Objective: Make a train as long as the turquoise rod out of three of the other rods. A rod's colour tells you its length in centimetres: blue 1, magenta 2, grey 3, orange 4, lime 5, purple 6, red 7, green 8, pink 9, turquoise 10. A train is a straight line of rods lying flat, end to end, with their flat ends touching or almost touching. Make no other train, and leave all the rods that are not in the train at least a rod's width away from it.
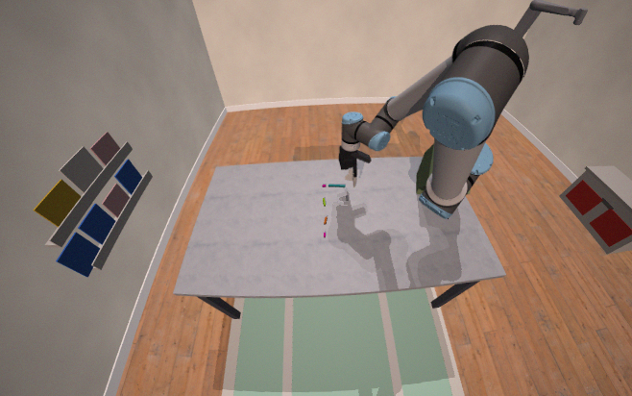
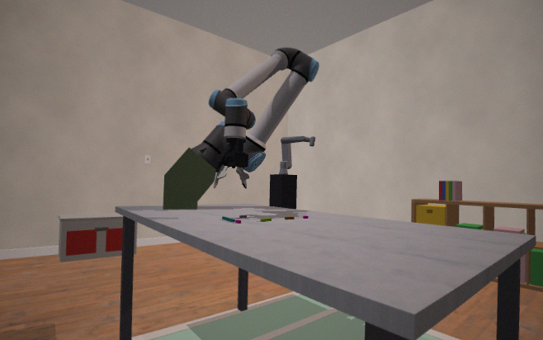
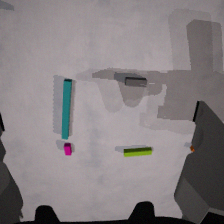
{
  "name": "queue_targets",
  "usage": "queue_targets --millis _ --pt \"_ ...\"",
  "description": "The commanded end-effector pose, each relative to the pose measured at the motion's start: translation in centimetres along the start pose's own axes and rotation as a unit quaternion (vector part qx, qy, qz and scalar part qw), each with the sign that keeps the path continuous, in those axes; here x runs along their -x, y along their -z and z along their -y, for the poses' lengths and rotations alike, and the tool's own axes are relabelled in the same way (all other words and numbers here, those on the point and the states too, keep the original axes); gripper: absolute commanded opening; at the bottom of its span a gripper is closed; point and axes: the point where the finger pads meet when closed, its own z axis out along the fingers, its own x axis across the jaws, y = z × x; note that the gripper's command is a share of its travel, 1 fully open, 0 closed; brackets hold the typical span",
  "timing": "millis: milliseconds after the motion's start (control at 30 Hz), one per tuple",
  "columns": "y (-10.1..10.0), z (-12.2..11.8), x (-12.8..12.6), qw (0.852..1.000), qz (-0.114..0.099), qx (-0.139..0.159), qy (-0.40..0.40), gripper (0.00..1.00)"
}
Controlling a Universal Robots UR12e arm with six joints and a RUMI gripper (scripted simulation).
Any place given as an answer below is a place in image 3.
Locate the magenta block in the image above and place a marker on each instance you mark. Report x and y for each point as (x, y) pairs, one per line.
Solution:
(67, 148)

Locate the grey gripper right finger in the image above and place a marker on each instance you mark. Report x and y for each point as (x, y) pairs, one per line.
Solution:
(200, 189)

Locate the turquoise rod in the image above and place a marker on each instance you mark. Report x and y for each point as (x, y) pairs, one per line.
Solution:
(66, 108)

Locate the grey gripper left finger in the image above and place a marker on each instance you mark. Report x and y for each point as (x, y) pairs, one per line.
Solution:
(11, 201)

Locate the grey rod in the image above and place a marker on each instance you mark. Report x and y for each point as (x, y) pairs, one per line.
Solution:
(137, 82)

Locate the lime green rod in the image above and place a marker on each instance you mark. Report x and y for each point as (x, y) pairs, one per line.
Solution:
(137, 151)

